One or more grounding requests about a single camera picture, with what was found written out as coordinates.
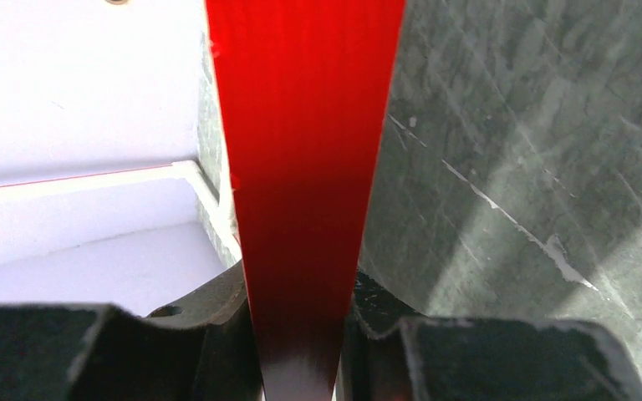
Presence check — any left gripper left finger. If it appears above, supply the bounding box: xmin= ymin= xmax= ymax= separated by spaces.
xmin=0 ymin=265 xmax=262 ymax=400

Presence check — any orange wooden picture frame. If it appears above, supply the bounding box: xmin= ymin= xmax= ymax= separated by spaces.
xmin=206 ymin=1 xmax=405 ymax=400

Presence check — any white PVC pipe stand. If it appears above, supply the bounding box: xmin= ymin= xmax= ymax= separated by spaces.
xmin=0 ymin=160 xmax=242 ymax=261

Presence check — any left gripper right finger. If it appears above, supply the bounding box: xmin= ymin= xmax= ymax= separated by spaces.
xmin=336 ymin=272 xmax=642 ymax=400

